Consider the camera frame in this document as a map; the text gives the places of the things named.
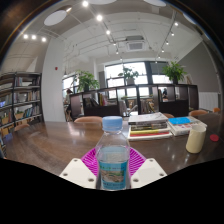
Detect blue-covered white book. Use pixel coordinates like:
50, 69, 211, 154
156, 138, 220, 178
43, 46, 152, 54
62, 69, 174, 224
167, 116, 208, 137

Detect low dark shelf unit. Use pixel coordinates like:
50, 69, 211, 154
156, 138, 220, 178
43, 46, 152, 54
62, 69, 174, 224
69, 83, 200, 122

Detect green potted plant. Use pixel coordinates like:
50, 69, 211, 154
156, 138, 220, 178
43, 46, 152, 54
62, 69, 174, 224
162, 61, 188, 85
118, 66, 140, 86
75, 69, 100, 93

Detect tall dark bookshelf unit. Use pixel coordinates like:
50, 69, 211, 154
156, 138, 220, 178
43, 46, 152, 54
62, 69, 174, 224
0, 71, 44, 138

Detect person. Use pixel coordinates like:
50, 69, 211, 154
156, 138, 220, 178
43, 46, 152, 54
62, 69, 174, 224
64, 88, 74, 114

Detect dark-edged book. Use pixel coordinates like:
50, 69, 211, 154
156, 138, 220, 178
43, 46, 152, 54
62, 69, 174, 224
129, 122, 169, 131

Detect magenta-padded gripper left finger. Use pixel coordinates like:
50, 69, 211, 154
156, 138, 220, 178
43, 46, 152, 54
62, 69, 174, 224
59, 147, 101, 191

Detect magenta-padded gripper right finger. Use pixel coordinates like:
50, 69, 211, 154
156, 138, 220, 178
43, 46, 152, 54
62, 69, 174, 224
127, 147, 168, 190

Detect flat round red coaster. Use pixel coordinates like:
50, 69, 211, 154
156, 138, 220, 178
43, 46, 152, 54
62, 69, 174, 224
209, 133, 220, 143

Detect red and white book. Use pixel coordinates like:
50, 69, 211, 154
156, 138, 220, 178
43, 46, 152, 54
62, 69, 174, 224
127, 131, 174, 141

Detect clear blue-capped water bottle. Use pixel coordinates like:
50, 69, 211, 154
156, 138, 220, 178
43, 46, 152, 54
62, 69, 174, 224
95, 115, 131, 192

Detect orange chairs group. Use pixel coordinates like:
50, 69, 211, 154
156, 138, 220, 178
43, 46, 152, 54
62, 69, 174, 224
13, 107, 222, 132

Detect cream cup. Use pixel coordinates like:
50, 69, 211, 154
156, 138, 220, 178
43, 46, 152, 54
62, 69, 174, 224
185, 124, 208, 155

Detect ceiling spot lights group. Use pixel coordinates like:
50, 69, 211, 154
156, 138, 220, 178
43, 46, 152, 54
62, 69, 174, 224
22, 0, 180, 54

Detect white wall radiator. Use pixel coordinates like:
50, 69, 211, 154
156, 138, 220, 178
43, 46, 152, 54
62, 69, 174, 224
198, 91, 220, 112

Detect ceiling air conditioner unit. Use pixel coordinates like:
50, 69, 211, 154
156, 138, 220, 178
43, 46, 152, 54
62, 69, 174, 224
125, 35, 147, 52

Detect yellow-edged book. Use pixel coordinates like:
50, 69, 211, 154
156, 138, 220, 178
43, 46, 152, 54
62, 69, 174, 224
130, 127, 171, 135

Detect round ceiling panel lights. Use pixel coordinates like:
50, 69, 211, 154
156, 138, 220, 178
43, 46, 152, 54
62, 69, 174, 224
43, 0, 198, 27

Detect white grey-covered book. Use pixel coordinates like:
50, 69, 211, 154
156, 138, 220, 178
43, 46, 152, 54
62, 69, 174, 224
127, 112, 169, 126

